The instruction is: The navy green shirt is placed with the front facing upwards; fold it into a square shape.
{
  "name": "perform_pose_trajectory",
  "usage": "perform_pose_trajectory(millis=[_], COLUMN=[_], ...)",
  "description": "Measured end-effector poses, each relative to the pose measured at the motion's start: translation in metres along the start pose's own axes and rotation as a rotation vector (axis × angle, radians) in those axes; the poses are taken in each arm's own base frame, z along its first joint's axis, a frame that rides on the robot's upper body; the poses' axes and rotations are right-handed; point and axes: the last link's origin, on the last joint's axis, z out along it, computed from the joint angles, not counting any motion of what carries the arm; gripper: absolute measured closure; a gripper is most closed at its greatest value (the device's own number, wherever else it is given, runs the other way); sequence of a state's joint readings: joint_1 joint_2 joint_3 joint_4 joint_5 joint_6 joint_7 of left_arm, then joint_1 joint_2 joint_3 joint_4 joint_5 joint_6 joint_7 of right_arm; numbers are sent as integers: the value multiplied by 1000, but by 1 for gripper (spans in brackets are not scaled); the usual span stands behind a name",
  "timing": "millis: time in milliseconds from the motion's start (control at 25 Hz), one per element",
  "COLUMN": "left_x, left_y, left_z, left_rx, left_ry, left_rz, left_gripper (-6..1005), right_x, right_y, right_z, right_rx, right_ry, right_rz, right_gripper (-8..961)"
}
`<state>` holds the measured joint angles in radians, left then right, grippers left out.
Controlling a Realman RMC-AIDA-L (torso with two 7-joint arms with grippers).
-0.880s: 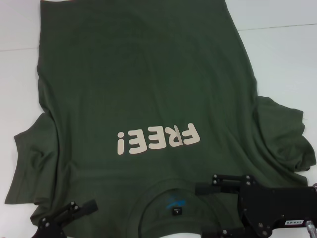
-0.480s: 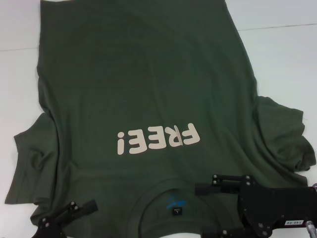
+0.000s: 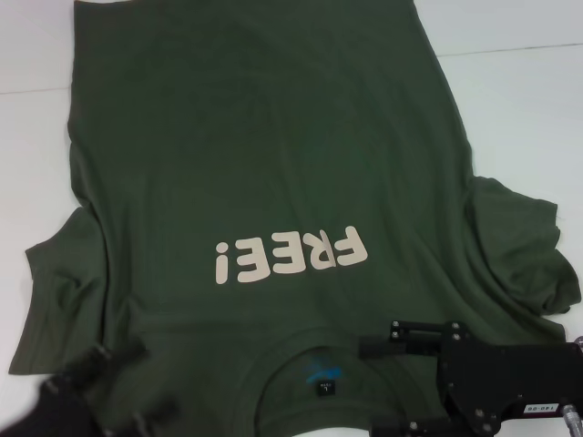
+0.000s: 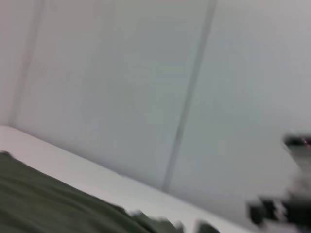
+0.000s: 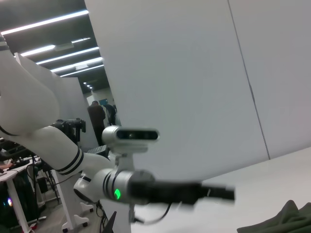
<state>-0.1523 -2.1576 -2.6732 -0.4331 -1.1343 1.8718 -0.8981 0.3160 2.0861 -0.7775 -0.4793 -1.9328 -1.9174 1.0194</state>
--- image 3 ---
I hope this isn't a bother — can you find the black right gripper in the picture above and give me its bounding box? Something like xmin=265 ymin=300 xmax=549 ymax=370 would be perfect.
xmin=358 ymin=320 xmax=583 ymax=437

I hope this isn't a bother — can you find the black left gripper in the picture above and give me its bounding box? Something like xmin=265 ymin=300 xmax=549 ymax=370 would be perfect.
xmin=0 ymin=339 xmax=179 ymax=437

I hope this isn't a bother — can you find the dark green FREE t-shirt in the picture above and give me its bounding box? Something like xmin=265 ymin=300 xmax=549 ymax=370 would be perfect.
xmin=8 ymin=0 xmax=573 ymax=437

